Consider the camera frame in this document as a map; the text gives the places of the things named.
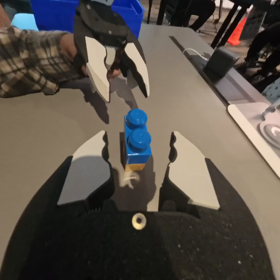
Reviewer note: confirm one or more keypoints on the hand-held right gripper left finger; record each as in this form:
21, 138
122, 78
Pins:
85, 172

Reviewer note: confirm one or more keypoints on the orange traffic cone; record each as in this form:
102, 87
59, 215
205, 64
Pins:
237, 32

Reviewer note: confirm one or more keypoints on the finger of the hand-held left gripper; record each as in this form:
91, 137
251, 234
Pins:
96, 65
140, 65

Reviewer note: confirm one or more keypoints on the white stand with base plate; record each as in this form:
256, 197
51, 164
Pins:
245, 122

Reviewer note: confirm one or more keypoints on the pale dotted cloth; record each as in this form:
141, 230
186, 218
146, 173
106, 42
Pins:
272, 90

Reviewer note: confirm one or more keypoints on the blue two-stud block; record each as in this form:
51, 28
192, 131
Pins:
137, 153

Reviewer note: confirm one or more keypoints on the light blue chair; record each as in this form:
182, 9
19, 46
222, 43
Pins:
24, 21

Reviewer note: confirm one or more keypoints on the dark grey power adapter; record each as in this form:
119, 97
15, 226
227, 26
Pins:
221, 62

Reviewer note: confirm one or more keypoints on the person's left hand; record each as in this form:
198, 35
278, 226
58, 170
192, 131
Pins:
68, 47

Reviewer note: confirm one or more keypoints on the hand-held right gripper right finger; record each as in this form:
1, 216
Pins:
190, 175

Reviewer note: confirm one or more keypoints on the blue plastic bin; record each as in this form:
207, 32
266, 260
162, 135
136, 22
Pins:
54, 15

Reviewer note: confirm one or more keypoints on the yellow two-stud block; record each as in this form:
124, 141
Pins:
135, 167

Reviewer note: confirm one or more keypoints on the white crumpled scrap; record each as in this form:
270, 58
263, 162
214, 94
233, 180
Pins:
129, 179

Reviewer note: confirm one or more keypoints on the person's left forearm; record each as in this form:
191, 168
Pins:
28, 61

